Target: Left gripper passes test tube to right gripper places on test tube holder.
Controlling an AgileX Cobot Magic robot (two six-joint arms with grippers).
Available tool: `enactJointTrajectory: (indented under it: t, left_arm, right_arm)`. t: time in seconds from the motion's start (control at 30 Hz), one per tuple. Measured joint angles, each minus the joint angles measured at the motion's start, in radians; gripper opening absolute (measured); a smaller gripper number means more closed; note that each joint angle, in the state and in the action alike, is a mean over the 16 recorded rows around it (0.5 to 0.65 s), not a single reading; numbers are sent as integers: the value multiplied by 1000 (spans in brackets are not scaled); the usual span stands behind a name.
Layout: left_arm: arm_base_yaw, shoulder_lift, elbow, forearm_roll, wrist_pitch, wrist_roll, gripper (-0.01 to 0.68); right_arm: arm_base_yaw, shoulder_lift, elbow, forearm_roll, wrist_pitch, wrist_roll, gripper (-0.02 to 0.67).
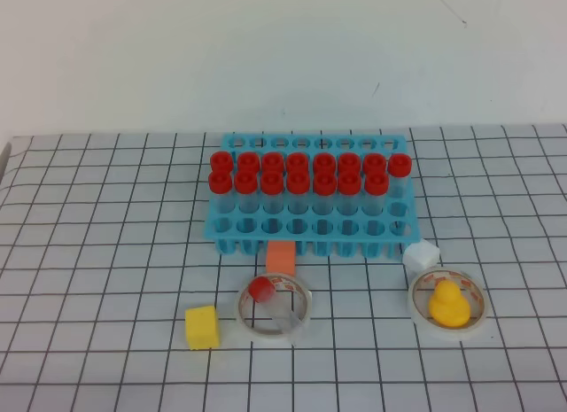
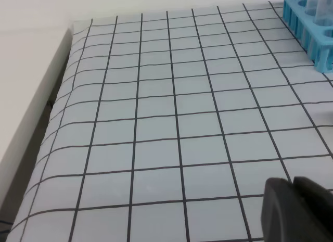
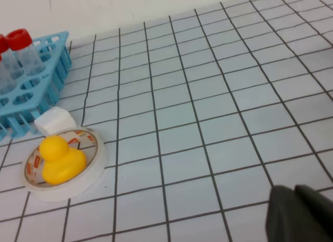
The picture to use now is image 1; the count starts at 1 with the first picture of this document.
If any clear tape roll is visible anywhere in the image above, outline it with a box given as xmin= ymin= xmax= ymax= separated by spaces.
xmin=234 ymin=273 xmax=312 ymax=345
xmin=407 ymin=267 xmax=490 ymax=341

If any front row tube six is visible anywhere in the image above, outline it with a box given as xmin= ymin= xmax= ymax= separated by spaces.
xmin=338 ymin=171 xmax=361 ymax=215

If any front row tube two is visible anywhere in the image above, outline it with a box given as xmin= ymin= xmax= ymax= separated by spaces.
xmin=234 ymin=170 xmax=259 ymax=214

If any back row tube six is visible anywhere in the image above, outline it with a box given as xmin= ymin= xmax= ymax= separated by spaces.
xmin=337 ymin=152 xmax=361 ymax=175

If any row tube two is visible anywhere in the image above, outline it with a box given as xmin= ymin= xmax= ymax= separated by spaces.
xmin=234 ymin=170 xmax=259 ymax=214
xmin=237 ymin=152 xmax=260 ymax=175

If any row tube three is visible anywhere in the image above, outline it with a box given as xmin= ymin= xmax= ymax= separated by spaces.
xmin=260 ymin=152 xmax=285 ymax=175
xmin=260 ymin=171 xmax=284 ymax=214

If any left clear tape roll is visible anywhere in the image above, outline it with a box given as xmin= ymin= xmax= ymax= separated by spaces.
xmin=234 ymin=273 xmax=312 ymax=345

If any front row tube five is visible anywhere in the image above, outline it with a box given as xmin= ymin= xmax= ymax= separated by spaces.
xmin=313 ymin=172 xmax=337 ymax=215

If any back row tube four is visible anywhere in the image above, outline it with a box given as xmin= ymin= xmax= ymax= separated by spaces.
xmin=285 ymin=152 xmax=309 ymax=175

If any row tube five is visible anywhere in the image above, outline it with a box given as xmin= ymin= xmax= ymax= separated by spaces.
xmin=313 ymin=172 xmax=337 ymax=215
xmin=312 ymin=152 xmax=337 ymax=175

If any back row tube eight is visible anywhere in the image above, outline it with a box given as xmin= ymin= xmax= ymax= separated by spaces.
xmin=387 ymin=153 xmax=412 ymax=198

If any blue test tube rack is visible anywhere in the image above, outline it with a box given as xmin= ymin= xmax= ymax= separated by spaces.
xmin=205 ymin=133 xmax=421 ymax=258

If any back row tube seven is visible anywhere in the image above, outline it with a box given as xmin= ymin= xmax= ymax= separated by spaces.
xmin=362 ymin=153 xmax=387 ymax=175

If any row tube seven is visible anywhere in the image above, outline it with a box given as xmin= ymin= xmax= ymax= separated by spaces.
xmin=362 ymin=153 xmax=387 ymax=175
xmin=362 ymin=172 xmax=389 ymax=216

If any white foam cube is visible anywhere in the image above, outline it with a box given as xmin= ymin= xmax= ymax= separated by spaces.
xmin=402 ymin=239 xmax=440 ymax=272

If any row tube six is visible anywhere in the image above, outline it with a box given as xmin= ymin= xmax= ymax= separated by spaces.
xmin=337 ymin=152 xmax=361 ymax=175
xmin=338 ymin=171 xmax=361 ymax=215

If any front row tube one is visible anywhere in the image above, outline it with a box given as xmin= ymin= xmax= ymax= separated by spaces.
xmin=208 ymin=170 xmax=235 ymax=214

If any back row tube five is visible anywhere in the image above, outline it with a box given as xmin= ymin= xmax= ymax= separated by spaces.
xmin=312 ymin=152 xmax=337 ymax=175

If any orange foam block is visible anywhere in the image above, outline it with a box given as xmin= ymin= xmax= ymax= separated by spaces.
xmin=266 ymin=240 xmax=296 ymax=276

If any front row tube three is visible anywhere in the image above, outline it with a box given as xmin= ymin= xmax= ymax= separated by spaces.
xmin=260 ymin=171 xmax=284 ymax=214

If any back row tube two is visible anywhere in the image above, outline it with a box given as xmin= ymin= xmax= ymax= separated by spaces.
xmin=237 ymin=152 xmax=260 ymax=175

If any row tube one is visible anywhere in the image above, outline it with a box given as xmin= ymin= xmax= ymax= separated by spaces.
xmin=210 ymin=151 xmax=234 ymax=175
xmin=208 ymin=170 xmax=235 ymax=214

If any front row tube four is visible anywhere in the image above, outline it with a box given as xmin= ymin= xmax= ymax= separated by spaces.
xmin=286 ymin=170 xmax=310 ymax=214

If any back row tube three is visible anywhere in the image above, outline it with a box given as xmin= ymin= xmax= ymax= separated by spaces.
xmin=260 ymin=152 xmax=285 ymax=175

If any right clear tape roll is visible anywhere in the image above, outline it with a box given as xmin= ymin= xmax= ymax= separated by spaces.
xmin=407 ymin=267 xmax=490 ymax=341

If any row tube four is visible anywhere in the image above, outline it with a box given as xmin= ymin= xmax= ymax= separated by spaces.
xmin=285 ymin=152 xmax=309 ymax=175
xmin=286 ymin=170 xmax=310 ymax=214

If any yellow rubber duck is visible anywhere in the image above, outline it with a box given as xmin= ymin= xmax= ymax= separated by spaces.
xmin=428 ymin=280 xmax=470 ymax=328

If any back row tube one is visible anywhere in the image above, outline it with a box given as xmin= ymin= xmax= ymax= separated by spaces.
xmin=210 ymin=151 xmax=234 ymax=175

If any front row tube seven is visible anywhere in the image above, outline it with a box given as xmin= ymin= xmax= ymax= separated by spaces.
xmin=362 ymin=172 xmax=389 ymax=216

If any yellow foam cube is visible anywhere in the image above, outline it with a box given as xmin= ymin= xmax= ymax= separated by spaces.
xmin=185 ymin=305 xmax=221 ymax=350

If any red capped test tube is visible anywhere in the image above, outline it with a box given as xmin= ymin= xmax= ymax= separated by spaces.
xmin=247 ymin=276 xmax=303 ymax=345

